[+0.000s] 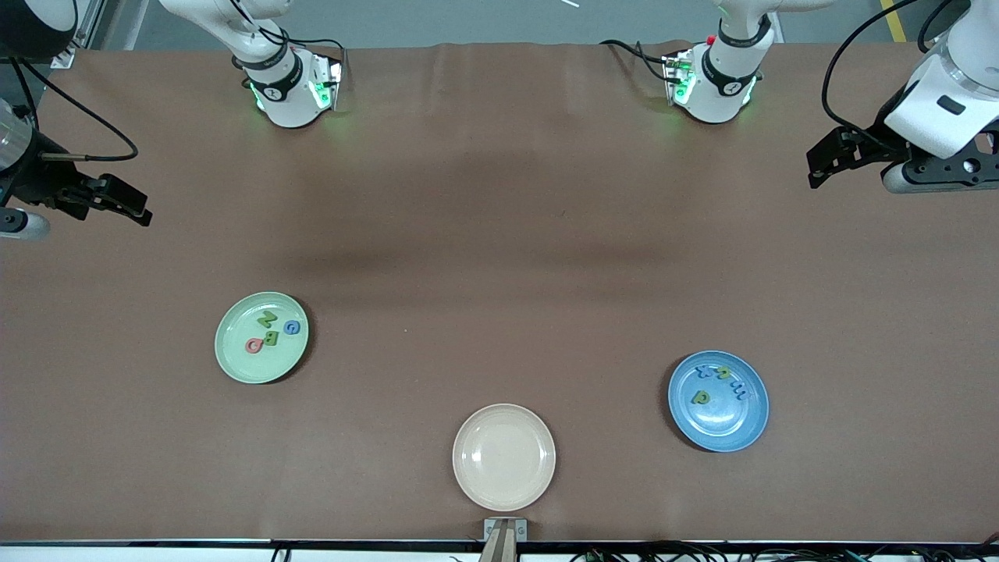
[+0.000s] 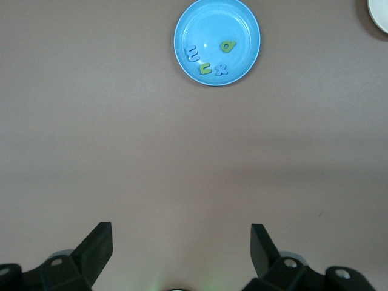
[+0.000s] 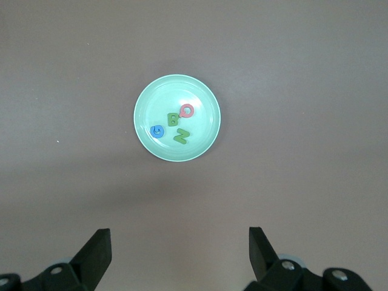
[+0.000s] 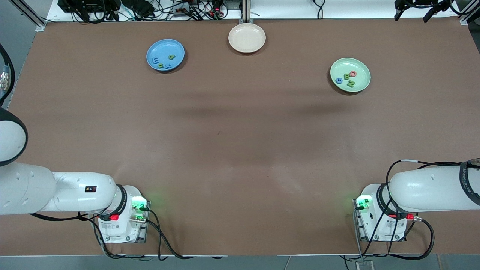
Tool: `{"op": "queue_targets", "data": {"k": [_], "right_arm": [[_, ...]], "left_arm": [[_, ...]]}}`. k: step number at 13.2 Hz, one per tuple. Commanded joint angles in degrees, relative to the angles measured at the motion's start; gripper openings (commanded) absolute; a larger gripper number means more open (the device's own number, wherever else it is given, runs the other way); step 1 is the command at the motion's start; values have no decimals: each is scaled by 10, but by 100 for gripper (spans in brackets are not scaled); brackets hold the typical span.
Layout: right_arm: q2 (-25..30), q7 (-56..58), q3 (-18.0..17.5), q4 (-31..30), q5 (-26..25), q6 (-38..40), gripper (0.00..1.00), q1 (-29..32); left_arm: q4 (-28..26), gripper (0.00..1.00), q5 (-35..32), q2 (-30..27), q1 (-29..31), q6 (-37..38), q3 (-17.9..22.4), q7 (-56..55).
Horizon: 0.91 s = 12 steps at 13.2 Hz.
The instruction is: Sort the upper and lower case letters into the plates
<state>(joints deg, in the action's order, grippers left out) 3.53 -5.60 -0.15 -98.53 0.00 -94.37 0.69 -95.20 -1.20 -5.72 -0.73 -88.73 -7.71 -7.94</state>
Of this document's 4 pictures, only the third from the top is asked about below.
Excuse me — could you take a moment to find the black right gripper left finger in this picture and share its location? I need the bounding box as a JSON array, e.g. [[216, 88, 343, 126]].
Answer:
[[0, 228, 113, 291]]

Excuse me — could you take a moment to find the light green round plate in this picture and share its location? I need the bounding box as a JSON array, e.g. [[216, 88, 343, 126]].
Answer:
[[133, 74, 222, 162]]

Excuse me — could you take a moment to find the blue foam letter G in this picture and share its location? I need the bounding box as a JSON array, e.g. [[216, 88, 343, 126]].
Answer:
[[150, 124, 166, 139]]

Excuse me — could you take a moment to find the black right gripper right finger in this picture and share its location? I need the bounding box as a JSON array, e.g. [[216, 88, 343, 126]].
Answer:
[[244, 226, 374, 291]]

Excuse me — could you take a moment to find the green foam letter N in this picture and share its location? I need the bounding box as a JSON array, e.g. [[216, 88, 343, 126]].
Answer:
[[173, 128, 191, 145]]

